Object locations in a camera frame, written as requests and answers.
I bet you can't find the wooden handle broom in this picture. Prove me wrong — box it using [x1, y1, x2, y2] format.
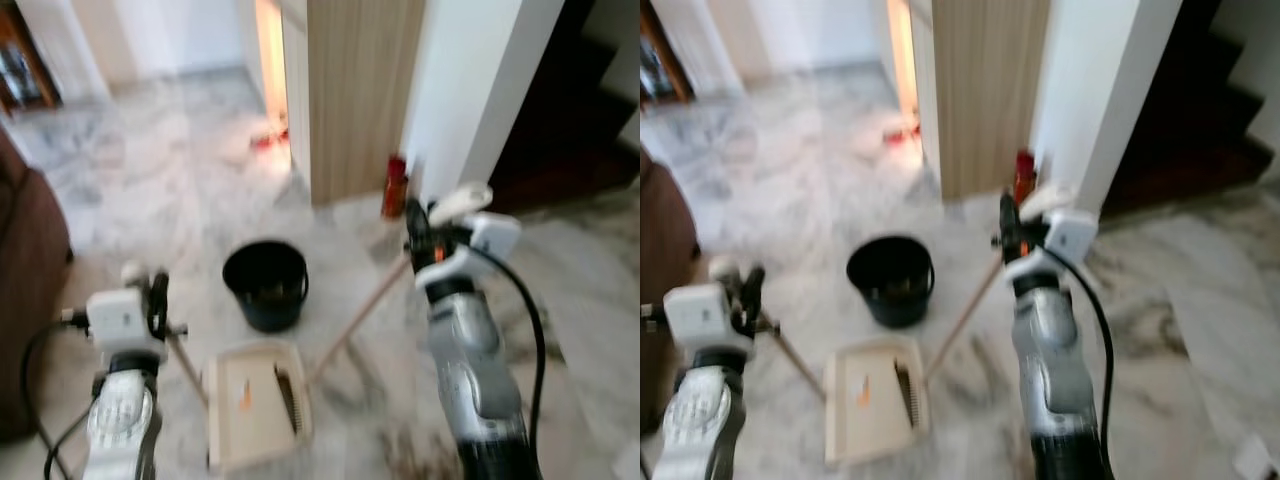
[308, 252, 413, 385]
[922, 252, 1007, 383]

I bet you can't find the beige dustpan with wooden handle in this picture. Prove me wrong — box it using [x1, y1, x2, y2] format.
[165, 328, 314, 473]
[758, 316, 933, 467]

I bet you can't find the red cylindrical object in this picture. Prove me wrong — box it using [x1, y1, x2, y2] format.
[1013, 149, 1037, 206]
[382, 154, 410, 220]

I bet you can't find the brown fabric sofa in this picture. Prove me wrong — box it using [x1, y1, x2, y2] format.
[640, 150, 701, 433]
[0, 128, 73, 443]

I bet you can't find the black plastic bucket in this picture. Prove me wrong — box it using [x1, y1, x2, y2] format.
[221, 239, 310, 334]
[846, 235, 937, 330]

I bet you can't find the light wooden cabinet panel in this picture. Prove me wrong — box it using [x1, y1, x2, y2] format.
[930, 0, 1051, 202]
[304, 0, 427, 208]

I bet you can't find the dark wooden staircase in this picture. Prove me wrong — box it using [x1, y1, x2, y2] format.
[488, 0, 641, 213]
[1100, 0, 1277, 219]

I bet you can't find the brown wooden furniture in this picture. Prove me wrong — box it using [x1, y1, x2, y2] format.
[0, 0, 63, 113]
[640, 0, 693, 105]

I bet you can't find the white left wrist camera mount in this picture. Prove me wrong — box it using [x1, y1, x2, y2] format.
[662, 256, 743, 357]
[84, 262, 169, 367]

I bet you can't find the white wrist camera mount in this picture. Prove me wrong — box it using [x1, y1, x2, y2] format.
[414, 183, 523, 293]
[1004, 183, 1101, 287]
[662, 256, 743, 357]
[84, 262, 169, 367]

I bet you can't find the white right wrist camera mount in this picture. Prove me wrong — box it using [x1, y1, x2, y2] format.
[414, 183, 523, 293]
[1004, 183, 1101, 287]

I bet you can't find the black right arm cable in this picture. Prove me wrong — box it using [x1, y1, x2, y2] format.
[468, 244, 548, 446]
[1044, 248, 1117, 473]

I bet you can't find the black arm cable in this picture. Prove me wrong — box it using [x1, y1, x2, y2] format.
[468, 244, 548, 446]
[1044, 248, 1117, 473]
[20, 310, 96, 480]

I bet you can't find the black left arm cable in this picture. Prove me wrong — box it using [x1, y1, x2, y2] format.
[20, 310, 96, 480]

